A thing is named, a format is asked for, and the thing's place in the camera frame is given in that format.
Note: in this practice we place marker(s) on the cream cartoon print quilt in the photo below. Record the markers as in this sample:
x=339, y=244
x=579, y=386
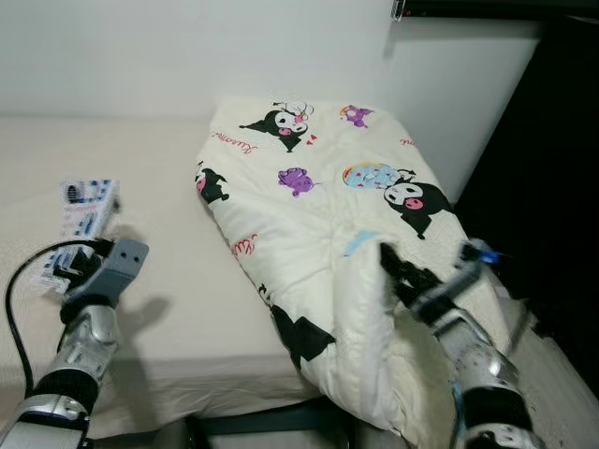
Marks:
x=318, y=215

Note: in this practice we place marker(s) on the cream bed mattress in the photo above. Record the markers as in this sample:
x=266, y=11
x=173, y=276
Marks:
x=168, y=262

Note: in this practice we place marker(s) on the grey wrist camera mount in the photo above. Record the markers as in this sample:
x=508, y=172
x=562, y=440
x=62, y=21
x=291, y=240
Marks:
x=117, y=267
x=459, y=281

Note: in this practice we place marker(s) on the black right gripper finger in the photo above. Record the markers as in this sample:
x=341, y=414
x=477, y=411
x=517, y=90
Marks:
x=391, y=266
x=410, y=266

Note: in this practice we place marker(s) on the white box with blue letters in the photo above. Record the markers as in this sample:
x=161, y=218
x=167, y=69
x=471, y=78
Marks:
x=84, y=206

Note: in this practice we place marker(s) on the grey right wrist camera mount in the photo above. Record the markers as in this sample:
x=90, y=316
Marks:
x=459, y=281

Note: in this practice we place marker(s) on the black wall shelf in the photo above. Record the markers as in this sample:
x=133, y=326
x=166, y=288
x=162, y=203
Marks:
x=487, y=7

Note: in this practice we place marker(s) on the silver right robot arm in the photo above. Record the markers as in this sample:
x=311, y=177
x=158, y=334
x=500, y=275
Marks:
x=487, y=365

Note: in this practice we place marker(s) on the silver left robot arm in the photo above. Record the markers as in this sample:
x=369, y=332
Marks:
x=84, y=346

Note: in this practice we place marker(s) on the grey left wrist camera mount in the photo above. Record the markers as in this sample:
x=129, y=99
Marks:
x=117, y=267

